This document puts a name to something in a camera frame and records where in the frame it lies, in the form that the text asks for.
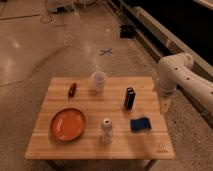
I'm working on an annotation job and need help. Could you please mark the blue folded cloth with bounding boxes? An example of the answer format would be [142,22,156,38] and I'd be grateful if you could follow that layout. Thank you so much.
[130,117,151,132]

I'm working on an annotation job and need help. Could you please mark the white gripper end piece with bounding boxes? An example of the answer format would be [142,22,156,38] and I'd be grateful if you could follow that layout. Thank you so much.
[159,88,174,114]

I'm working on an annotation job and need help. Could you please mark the white plastic bottle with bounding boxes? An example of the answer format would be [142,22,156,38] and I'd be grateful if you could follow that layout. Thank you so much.
[101,118,113,144]

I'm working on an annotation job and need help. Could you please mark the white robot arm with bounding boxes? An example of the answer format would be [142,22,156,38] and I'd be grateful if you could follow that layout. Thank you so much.
[157,53,213,114]

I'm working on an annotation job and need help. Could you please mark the black box on floor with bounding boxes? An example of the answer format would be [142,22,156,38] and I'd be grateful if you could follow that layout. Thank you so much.
[120,25,135,38]

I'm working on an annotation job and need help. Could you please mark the orange plate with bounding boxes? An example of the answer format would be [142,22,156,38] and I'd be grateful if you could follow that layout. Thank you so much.
[50,108,86,141]

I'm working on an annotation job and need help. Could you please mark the wooden folding table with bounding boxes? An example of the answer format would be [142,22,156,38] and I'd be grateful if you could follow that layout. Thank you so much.
[25,77,175,160]

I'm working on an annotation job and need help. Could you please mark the small red brown object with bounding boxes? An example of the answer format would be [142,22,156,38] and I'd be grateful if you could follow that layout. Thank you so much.
[68,82,77,97]

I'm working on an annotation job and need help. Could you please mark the translucent plastic cup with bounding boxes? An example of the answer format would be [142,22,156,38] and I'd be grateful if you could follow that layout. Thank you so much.
[91,71,107,92]

